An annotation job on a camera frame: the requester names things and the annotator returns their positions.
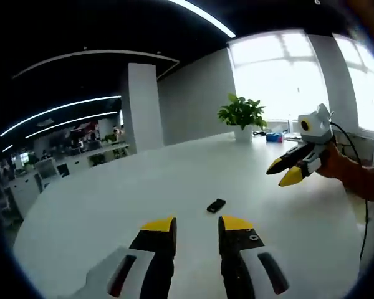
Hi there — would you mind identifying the bright curved ceiling light strip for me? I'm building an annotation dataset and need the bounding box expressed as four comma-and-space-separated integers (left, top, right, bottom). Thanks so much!
168, 0, 237, 39

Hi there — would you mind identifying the white office desk row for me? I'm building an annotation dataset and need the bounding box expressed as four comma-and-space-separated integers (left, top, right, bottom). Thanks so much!
54, 143, 130, 169

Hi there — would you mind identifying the green plant in white pot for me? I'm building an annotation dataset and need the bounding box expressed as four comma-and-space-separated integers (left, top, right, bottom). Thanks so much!
217, 93, 268, 143

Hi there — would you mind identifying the long straight ceiling light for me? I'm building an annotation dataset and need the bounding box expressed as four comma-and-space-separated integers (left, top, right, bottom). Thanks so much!
0, 95, 122, 138

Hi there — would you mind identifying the loop-shaped ceiling light strip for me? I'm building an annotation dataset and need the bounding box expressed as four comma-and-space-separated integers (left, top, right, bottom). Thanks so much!
11, 49, 179, 79

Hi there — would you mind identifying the white mesh office chair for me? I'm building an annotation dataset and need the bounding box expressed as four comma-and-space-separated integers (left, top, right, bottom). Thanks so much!
34, 157, 64, 188

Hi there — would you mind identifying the short straight ceiling light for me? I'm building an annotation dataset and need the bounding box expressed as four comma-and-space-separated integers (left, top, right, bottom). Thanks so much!
24, 111, 119, 140

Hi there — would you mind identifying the person's right hand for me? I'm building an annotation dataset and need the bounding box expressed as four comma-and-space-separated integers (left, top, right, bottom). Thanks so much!
311, 141, 363, 188

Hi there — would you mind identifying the red white wall banner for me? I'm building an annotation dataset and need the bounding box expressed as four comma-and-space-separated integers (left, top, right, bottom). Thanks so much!
71, 121, 99, 132

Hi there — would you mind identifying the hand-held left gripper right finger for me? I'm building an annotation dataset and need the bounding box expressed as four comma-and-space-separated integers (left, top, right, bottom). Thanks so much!
218, 214, 300, 299

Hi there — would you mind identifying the small green desk plant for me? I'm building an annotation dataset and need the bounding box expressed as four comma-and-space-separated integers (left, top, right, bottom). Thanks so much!
101, 133, 120, 145

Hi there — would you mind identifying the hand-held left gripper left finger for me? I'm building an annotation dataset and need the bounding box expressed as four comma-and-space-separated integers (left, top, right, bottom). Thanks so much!
67, 214, 178, 299

